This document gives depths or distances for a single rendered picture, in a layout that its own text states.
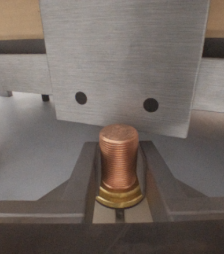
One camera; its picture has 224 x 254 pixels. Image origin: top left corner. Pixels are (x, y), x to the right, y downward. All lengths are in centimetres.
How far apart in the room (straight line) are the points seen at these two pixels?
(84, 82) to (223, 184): 24
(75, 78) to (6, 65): 15
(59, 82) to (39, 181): 17
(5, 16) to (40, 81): 12
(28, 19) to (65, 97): 16
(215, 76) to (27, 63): 21
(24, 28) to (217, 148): 38
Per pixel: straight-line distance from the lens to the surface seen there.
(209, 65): 19
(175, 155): 34
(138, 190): 16
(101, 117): 16
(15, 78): 28
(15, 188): 30
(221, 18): 24
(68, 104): 17
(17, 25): 33
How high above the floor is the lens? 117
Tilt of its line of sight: 27 degrees up
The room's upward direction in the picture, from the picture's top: 179 degrees clockwise
